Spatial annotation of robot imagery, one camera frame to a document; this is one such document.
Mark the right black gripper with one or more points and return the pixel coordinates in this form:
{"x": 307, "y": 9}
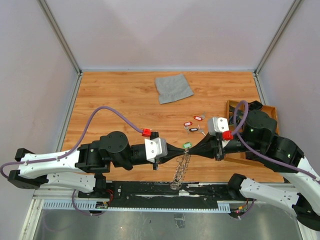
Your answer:
{"x": 207, "y": 146}

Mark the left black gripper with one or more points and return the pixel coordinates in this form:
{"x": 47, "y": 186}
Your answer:
{"x": 173, "y": 152}

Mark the green key tag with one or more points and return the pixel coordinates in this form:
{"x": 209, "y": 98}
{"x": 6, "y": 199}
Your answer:
{"x": 187, "y": 145}

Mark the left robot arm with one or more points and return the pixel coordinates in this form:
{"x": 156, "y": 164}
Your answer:
{"x": 83, "y": 169}

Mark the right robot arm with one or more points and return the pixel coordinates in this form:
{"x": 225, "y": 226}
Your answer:
{"x": 256, "y": 133}

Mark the red key tag lower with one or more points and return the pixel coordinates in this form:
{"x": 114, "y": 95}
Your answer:
{"x": 203, "y": 132}

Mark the red key tag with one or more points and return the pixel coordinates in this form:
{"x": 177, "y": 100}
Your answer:
{"x": 200, "y": 117}
{"x": 187, "y": 125}
{"x": 203, "y": 132}

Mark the dark brown key tag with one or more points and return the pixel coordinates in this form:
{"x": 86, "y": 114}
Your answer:
{"x": 195, "y": 129}

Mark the red key tag middle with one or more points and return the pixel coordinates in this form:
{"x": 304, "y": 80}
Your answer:
{"x": 187, "y": 125}

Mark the red key tag upper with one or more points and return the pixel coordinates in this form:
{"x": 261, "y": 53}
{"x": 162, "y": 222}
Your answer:
{"x": 200, "y": 117}

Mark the wooden compartment tray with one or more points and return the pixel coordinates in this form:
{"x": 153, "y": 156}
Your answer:
{"x": 245, "y": 158}

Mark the rolled black tie top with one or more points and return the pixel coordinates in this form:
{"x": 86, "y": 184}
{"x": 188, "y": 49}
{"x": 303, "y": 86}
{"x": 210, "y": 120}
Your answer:
{"x": 255, "y": 105}

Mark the grey cloth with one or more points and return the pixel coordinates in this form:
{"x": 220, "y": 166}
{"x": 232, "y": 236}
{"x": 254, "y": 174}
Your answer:
{"x": 172, "y": 88}

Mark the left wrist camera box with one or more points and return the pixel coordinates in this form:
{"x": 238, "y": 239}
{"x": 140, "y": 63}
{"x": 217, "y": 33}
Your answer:
{"x": 155, "y": 149}

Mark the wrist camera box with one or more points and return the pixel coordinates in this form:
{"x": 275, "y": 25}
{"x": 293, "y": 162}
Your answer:
{"x": 217, "y": 125}
{"x": 155, "y": 149}

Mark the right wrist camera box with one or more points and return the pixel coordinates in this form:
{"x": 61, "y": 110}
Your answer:
{"x": 217, "y": 125}

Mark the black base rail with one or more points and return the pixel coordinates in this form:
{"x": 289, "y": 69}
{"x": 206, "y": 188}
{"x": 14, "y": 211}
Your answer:
{"x": 158, "y": 194}

